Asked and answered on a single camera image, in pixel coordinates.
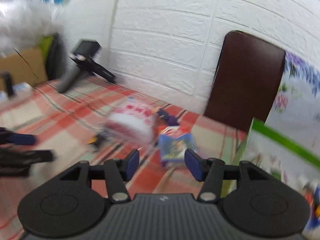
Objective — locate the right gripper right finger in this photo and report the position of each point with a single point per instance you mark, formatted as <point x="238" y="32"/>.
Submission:
<point x="212" y="172"/>

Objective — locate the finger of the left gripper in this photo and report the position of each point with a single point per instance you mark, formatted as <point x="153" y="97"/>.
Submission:
<point x="18" y="164"/>
<point x="10" y="137"/>

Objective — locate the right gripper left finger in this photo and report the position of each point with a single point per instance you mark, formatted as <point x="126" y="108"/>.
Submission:
<point x="115" y="173"/>

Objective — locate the black yellow marker pen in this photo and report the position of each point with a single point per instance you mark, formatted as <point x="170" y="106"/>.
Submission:
<point x="98" y="141"/>

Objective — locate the red blue card box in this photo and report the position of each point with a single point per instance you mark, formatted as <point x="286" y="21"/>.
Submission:
<point x="173" y="141"/>

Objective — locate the pink white packet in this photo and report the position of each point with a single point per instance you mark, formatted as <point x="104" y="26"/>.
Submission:
<point x="133" y="120"/>

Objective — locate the white power strip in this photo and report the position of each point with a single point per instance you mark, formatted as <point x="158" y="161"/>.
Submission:
<point x="21" y="90"/>

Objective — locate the green white cardboard box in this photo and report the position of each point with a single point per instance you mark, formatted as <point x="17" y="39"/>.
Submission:
<point x="287" y="161"/>

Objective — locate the plaid bed sheet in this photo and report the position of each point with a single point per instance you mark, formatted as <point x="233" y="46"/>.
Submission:
<point x="65" y="123"/>

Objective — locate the brown cardboard box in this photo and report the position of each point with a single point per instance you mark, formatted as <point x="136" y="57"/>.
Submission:
<point x="25" y="66"/>

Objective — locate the black green chair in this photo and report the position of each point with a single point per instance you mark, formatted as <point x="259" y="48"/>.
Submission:
<point x="54" y="56"/>

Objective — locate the floral white pillow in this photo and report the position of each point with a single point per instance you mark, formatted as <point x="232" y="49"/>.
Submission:
<point x="295" y="110"/>

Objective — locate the spare handheld gripper device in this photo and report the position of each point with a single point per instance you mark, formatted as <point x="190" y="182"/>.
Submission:
<point x="85" y="65"/>

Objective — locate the dark brown headboard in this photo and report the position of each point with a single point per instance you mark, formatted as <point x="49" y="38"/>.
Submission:
<point x="246" y="80"/>

